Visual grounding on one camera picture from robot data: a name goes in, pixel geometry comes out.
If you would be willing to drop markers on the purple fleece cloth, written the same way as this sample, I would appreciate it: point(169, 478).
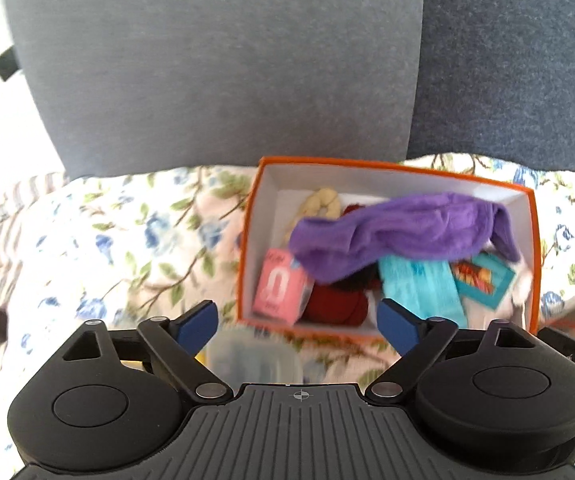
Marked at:
point(392, 235)

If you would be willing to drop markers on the clear plastic storage box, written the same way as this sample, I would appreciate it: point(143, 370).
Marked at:
point(252, 360)

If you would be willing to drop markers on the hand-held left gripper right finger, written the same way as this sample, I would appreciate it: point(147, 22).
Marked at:
point(400, 325)

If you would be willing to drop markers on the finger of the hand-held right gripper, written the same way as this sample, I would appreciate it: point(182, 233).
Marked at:
point(567, 342)

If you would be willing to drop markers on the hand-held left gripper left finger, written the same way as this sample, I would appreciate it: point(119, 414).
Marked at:
point(195, 325)

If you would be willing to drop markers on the floral blanket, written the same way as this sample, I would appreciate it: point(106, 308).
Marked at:
point(142, 260)

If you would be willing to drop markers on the white fluffy sock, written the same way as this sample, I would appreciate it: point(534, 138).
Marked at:
point(520, 285)

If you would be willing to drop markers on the teal printed face mask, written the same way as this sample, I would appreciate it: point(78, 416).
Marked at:
point(482, 280)

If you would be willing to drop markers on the orange cardboard box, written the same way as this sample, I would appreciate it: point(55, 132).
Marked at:
point(277, 195)

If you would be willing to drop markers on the teal wipes packet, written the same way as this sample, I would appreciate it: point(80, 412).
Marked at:
point(417, 285)

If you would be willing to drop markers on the red scrunchie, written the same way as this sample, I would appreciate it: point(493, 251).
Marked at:
point(332, 305)

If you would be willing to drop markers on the pink packet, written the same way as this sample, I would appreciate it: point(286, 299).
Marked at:
point(277, 285)

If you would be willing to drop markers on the dark blue cushion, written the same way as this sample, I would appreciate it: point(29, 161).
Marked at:
point(517, 60)

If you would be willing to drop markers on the cream scrunchie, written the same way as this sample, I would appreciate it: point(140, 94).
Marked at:
point(320, 202)

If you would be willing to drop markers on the brown pouch with red stripe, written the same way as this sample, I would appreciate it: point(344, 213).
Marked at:
point(562, 317)

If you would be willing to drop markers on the dark square wall plate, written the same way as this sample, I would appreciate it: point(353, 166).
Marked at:
point(5, 64)

